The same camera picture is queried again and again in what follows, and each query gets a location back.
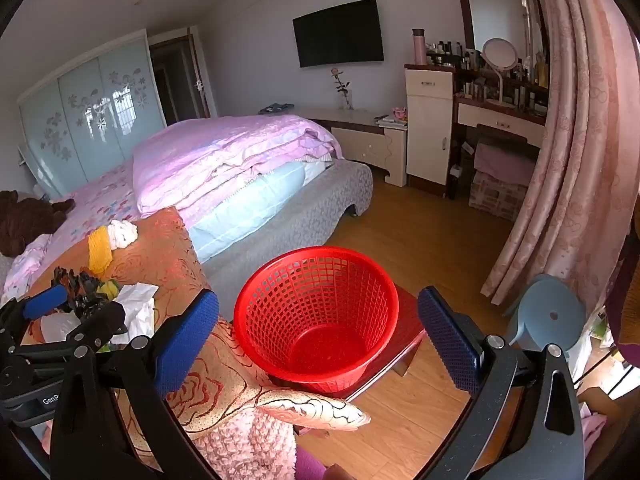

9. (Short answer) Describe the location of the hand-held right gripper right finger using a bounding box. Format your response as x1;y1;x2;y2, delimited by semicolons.
416;286;586;480

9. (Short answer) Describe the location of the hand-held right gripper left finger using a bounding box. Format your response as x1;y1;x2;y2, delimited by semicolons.
42;289;221;480

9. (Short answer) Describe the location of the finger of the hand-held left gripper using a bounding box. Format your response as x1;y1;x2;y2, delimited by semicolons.
20;303;128;359
0;285;69;331

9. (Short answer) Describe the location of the pale pink plastic bag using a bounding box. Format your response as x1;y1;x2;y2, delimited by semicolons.
30;310;83;346

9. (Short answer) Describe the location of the white paper tissue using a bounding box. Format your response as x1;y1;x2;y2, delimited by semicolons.
111;282;160;345

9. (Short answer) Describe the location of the black plastic bag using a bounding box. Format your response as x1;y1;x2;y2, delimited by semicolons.
52;266;108;311

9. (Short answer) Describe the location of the red plastic mesh basket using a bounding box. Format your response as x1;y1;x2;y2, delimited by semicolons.
233;246;400;395

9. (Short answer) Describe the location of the white gauze cloth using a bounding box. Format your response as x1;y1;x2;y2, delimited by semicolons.
108;219;139;251

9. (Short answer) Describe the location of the red stool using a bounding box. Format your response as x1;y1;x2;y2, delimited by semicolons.
270;287;429;403

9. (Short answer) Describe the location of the brown plush bear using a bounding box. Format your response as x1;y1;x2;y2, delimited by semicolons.
0;190;76;257

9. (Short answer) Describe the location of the orange rose-patterned blanket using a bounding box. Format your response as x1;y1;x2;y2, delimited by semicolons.
30;206;371;480

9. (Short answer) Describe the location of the light blue plastic stool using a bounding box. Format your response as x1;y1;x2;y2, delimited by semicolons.
502;274;593;356

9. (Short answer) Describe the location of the pink floral bed sheet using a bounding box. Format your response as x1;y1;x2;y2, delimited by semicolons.
0;160;146;301

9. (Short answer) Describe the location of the pink fluffy cloth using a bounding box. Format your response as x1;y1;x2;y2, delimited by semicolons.
192;407;301;480

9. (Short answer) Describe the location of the light blue pillow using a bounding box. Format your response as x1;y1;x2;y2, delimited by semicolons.
187;162;333;263

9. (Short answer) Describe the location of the purple stool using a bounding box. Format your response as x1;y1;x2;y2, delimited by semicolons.
469;170;528;221

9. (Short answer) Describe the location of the grey bed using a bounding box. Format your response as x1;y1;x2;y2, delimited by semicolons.
0;160;374;306

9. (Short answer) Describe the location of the pink folded quilt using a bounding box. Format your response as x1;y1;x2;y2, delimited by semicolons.
131;114;343;218

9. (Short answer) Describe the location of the glass-door floral wardrobe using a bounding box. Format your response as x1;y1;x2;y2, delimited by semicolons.
17;29;168;198

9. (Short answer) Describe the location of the low cream cabinet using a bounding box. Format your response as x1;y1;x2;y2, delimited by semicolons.
295;107;408;187

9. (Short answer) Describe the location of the pink patterned curtain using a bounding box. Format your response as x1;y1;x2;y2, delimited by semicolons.
481;0;640;311

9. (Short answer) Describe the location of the cream dressing table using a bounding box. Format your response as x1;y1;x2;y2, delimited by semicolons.
454;95;548;150

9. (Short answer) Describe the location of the dark wooden door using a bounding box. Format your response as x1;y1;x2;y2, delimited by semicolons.
149;27;218;126

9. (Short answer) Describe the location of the rose in glass vase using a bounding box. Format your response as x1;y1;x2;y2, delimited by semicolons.
331;67;354;111

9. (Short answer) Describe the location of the white dressing table with mirror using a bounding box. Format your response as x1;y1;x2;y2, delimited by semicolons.
427;40;551;111

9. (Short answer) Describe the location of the round white makeup mirror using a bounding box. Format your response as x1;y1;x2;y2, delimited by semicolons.
481;38;518;107

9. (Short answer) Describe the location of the pink thermos bottle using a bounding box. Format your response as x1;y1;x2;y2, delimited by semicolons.
411;28;428;66

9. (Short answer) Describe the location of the brown framed dresser mirror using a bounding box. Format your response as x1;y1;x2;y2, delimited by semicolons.
455;0;548;56

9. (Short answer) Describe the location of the black wall television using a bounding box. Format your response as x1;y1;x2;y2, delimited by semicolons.
292;0;386;69

